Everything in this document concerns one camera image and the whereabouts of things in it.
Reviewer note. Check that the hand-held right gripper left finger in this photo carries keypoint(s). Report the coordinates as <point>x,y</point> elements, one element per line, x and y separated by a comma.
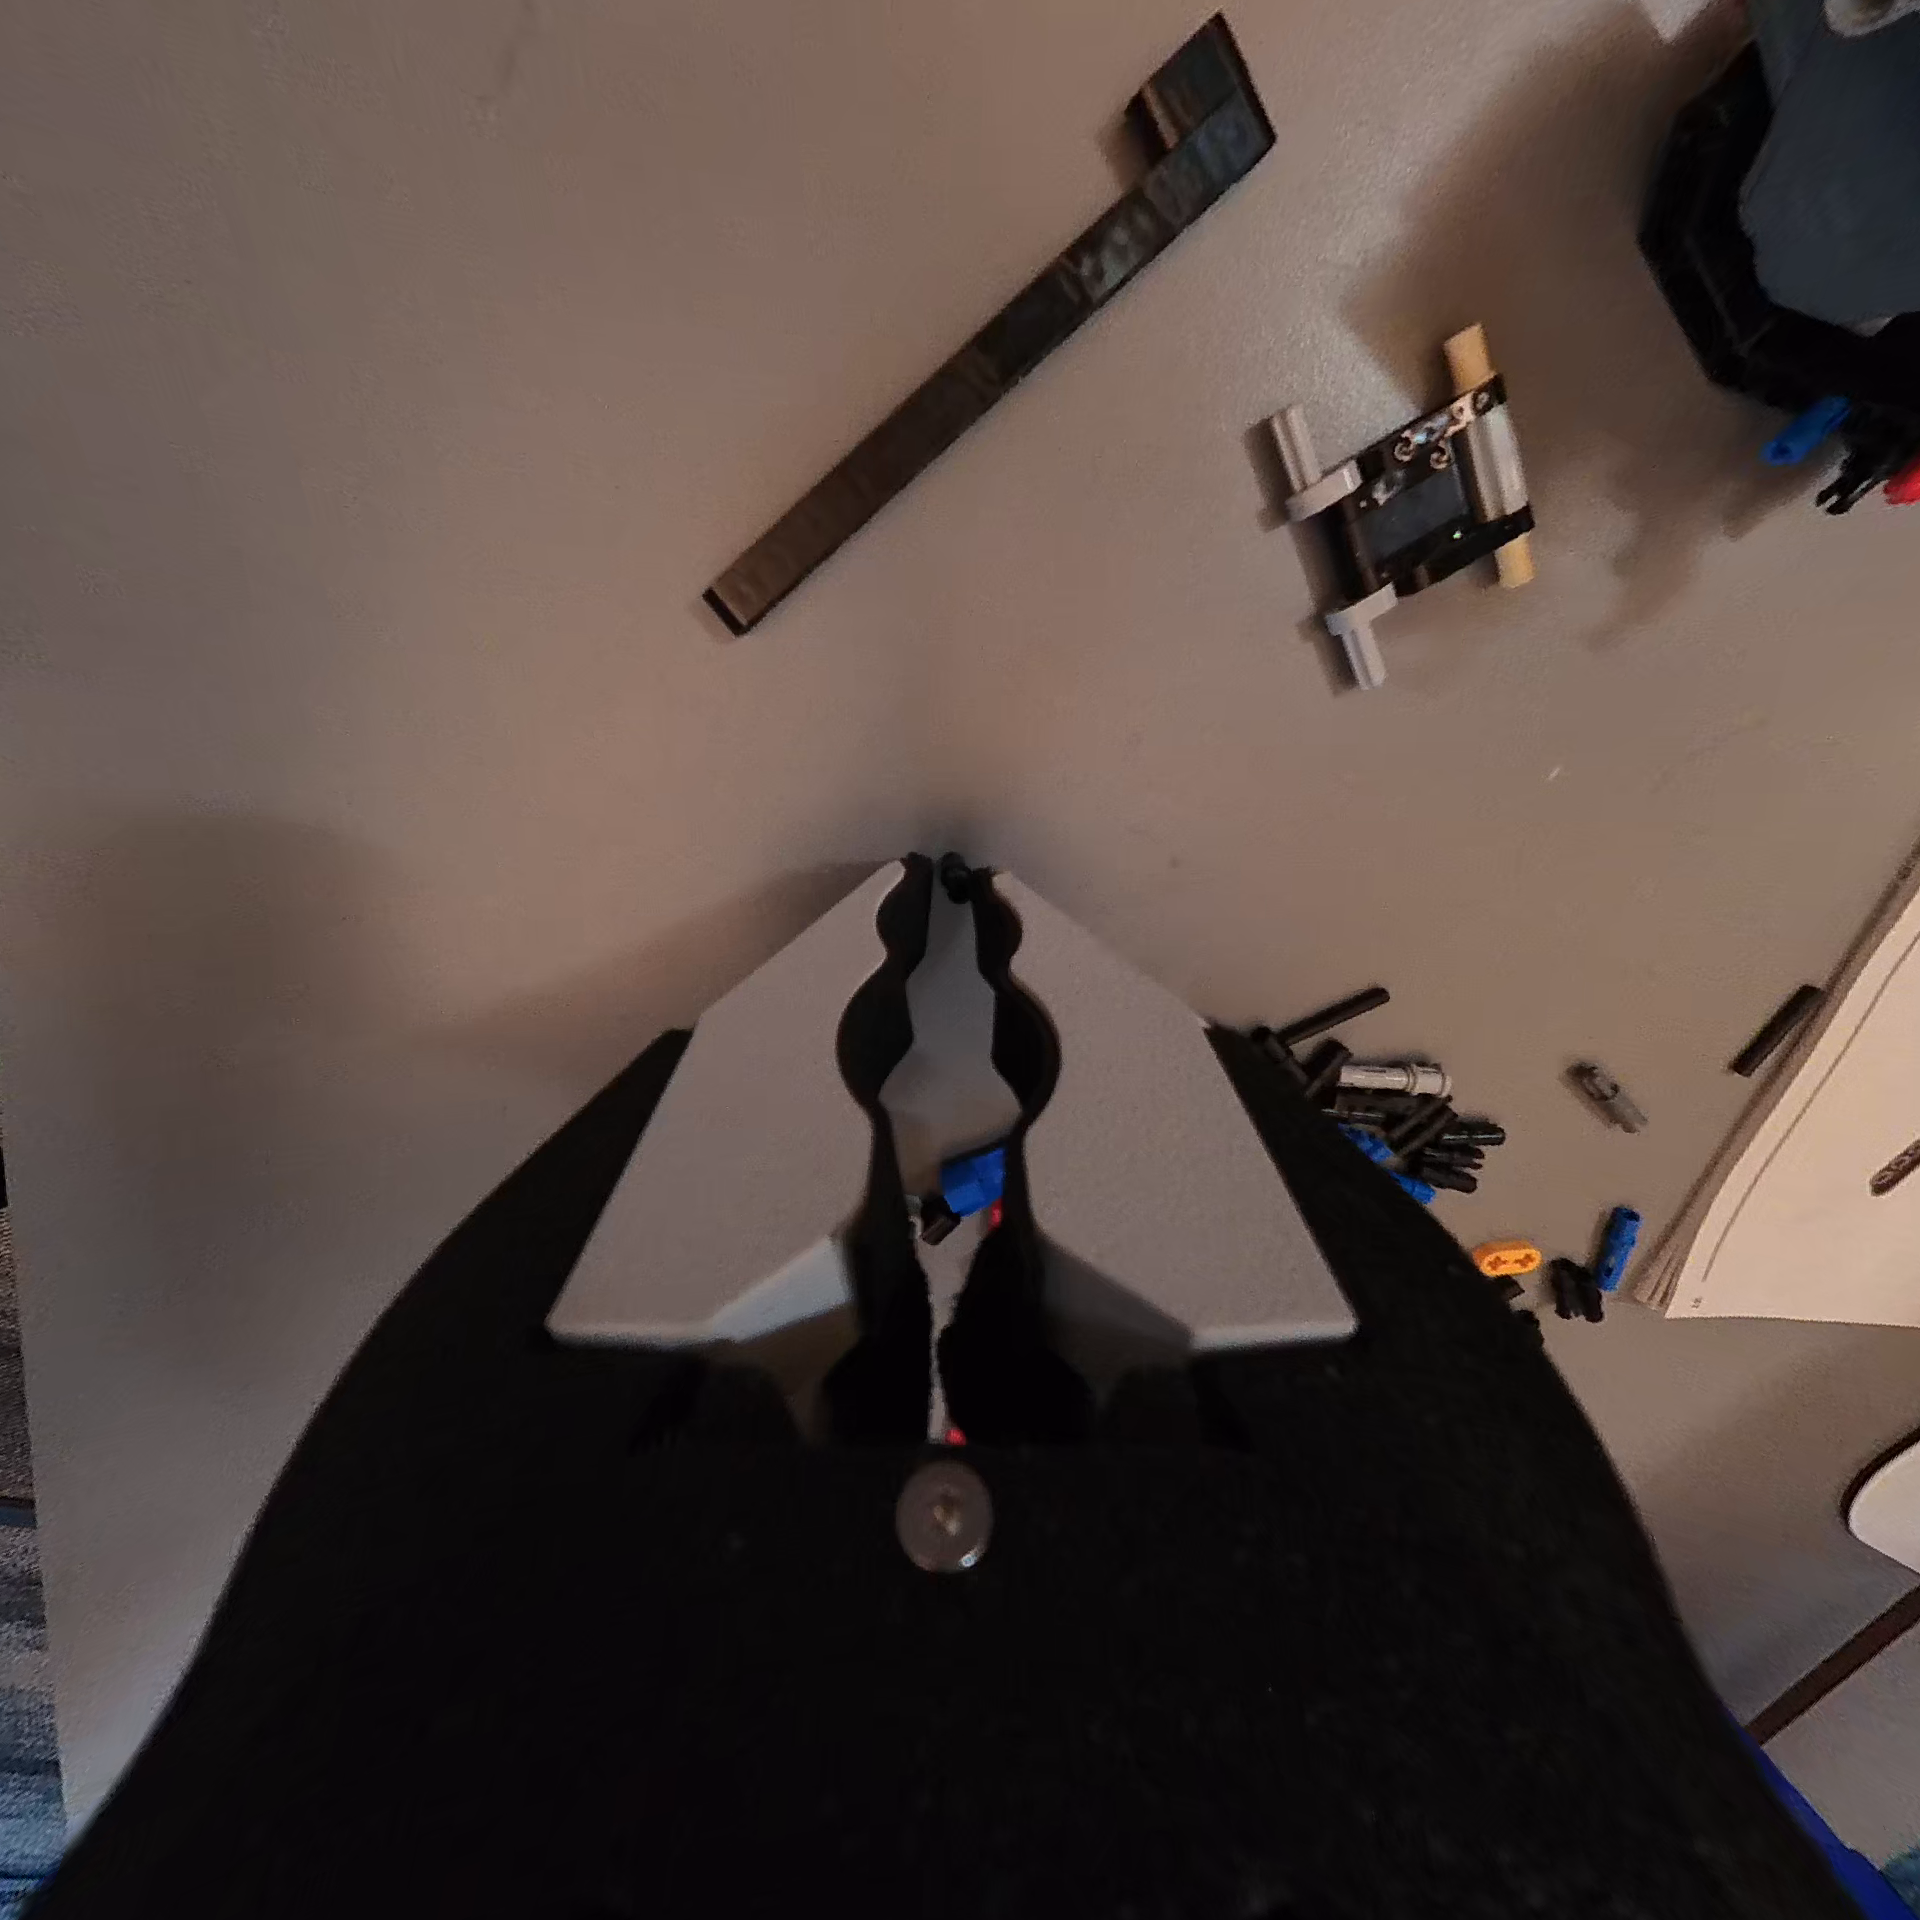
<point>721,1170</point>

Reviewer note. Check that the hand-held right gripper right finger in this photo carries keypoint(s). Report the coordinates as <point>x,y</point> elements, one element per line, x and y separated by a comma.
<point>1171,1170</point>

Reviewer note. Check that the blue and black lego pin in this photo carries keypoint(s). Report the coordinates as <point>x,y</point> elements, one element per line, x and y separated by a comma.
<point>973,1179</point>

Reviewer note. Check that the pile of small lego pieces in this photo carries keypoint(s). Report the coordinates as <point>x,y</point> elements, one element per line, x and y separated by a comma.
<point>1417,1124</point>

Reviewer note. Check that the orange lego connector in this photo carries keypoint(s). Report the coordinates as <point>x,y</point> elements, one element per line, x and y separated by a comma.
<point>1504,1257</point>

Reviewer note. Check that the black lego pin connector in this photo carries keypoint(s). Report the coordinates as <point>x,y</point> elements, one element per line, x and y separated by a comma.
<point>1576,1290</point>

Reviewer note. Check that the grey lego connector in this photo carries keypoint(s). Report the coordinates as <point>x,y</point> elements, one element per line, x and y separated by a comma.
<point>1604,1096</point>

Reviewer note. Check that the open lego instruction booklet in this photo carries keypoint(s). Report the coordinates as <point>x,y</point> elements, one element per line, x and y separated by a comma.
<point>1828,1170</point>

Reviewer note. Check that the small black grey lego subassembly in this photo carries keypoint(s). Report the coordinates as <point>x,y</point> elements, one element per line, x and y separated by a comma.
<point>1411,509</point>

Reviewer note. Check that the long black lego beam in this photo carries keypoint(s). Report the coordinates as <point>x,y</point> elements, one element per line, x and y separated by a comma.
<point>960,374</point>

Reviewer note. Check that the lego motor assembly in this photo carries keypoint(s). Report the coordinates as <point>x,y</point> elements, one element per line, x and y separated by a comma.
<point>1723,270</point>

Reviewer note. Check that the blue plastic bin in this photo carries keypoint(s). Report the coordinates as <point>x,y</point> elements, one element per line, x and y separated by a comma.
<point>1800,1828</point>

